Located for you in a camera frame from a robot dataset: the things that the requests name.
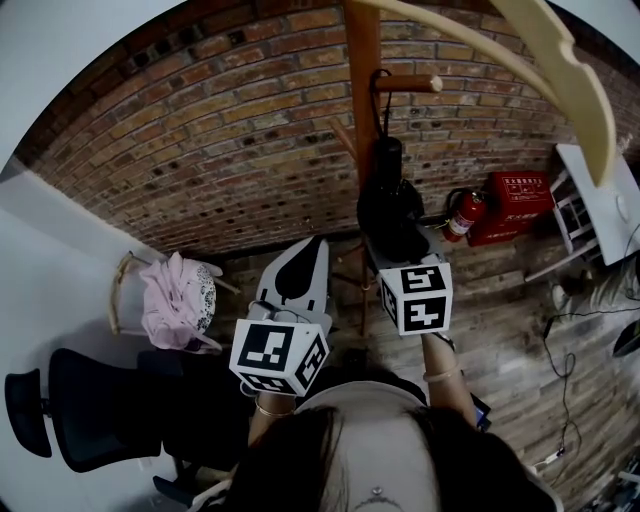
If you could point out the light wooden chair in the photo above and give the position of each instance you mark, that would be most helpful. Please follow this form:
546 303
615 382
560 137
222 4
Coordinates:
116 295

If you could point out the person's beige top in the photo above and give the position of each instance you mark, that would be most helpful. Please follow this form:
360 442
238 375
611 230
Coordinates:
360 400

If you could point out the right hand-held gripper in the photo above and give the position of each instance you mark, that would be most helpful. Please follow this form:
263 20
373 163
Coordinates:
420 300

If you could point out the cream wooden clothes hanger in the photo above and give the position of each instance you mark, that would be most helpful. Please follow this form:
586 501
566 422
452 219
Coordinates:
595 105

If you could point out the black office chair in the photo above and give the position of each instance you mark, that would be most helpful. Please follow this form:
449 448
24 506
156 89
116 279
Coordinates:
100 410

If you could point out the white power adapter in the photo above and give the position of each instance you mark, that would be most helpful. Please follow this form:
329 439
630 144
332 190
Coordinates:
550 457

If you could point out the white patterned cushion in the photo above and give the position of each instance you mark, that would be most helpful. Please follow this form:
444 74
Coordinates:
205 295

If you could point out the white table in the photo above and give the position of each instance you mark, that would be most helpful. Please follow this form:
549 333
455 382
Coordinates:
600 200

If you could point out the gold bangle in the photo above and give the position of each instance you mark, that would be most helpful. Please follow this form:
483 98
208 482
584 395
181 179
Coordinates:
274 413

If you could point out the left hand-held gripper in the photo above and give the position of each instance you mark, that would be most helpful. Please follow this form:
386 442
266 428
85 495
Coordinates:
280 350

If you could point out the person's right forearm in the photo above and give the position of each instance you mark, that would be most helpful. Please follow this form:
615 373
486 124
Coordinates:
446 400

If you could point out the pink garment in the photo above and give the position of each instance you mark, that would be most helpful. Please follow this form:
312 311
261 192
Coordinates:
165 300

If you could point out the person's left forearm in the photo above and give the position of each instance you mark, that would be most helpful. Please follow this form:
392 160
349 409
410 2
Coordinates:
265 427

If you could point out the white computer mouse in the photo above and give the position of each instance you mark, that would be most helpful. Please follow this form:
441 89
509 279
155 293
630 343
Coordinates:
622 206

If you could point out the dark phone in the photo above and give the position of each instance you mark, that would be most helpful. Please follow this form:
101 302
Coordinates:
482 414

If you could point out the wristwatch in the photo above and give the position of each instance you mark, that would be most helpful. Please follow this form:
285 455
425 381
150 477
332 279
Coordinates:
446 341

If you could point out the red fire equipment box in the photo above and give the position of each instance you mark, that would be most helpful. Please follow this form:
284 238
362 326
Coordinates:
515 210

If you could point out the brown wooden coat stand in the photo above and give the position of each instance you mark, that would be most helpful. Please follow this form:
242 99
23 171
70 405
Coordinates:
362 50

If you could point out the white wooden chair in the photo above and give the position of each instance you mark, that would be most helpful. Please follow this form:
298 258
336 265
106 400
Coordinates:
570 215

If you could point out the black umbrella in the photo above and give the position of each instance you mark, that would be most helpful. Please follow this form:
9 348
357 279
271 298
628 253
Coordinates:
387 215

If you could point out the red fire extinguisher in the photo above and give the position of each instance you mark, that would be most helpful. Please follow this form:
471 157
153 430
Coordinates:
462 215

